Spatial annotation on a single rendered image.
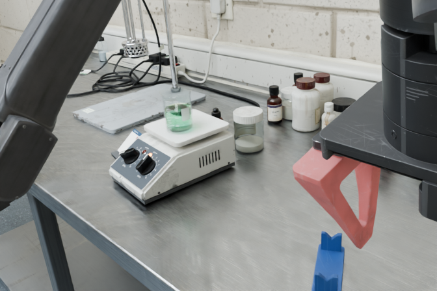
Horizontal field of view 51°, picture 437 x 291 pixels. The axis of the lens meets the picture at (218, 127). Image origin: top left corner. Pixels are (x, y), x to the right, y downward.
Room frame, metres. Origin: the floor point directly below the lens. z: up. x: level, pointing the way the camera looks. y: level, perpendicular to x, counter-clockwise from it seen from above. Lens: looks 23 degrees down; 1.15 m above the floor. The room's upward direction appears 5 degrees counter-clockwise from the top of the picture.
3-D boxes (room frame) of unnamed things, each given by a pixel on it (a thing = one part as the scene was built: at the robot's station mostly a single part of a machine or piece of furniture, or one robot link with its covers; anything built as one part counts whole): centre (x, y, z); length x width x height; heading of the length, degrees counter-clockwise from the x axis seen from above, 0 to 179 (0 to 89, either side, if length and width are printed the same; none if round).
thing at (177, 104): (0.76, 0.07, 0.87); 0.06 x 0.05 x 0.08; 65
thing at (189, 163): (0.76, 0.08, 0.79); 0.22 x 0.13 x 0.08; 126
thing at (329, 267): (0.45, -0.12, 0.77); 0.10 x 0.03 x 0.04; 161
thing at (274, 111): (0.97, -0.13, 0.79); 0.03 x 0.03 x 0.08
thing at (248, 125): (0.84, -0.06, 0.79); 0.06 x 0.06 x 0.08
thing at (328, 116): (0.87, -0.23, 0.79); 0.03 x 0.03 x 0.07
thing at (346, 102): (0.92, -0.27, 0.78); 0.05 x 0.05 x 0.06
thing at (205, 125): (0.78, 0.06, 0.83); 0.12 x 0.12 x 0.01; 36
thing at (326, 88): (0.98, -0.24, 0.80); 0.06 x 0.06 x 0.10
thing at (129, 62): (1.54, 0.24, 0.77); 0.40 x 0.06 x 0.04; 42
